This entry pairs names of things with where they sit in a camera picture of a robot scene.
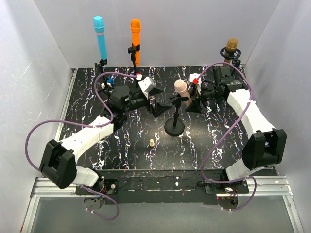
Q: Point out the blue microphone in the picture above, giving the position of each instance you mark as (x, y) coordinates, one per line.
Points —
(99, 29)

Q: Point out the orange microphone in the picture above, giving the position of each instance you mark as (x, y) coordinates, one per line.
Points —
(135, 28)

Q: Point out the tripod clip stand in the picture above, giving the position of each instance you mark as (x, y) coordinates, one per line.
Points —
(108, 83)

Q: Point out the pink microphone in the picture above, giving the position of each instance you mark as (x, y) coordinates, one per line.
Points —
(181, 88)

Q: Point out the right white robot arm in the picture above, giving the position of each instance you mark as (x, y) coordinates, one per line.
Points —
(265, 145)

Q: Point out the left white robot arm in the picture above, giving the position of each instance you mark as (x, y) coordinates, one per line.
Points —
(60, 158)

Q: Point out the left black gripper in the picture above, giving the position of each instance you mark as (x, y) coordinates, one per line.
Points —
(150, 102)

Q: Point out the black marbled table mat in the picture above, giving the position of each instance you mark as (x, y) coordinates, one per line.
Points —
(128, 147)

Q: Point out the tripod shock-mount mic stand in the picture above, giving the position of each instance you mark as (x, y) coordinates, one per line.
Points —
(235, 62)

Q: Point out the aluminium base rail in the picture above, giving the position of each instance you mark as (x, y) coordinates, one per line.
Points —
(168, 201)

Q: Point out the round-base mic stand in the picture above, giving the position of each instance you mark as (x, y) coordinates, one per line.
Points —
(175, 126)
(134, 51)

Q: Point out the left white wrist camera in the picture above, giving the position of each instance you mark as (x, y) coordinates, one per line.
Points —
(145, 84)

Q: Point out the small beige adapter piece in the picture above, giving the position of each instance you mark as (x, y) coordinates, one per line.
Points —
(152, 143)

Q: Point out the gold microphone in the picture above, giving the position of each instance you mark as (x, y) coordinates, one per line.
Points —
(230, 49)

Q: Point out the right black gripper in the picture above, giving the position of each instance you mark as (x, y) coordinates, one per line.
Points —
(197, 96)

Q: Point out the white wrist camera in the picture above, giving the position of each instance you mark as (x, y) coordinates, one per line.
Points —
(145, 84)
(194, 79)

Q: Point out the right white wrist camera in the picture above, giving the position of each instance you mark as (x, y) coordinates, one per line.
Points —
(194, 79)

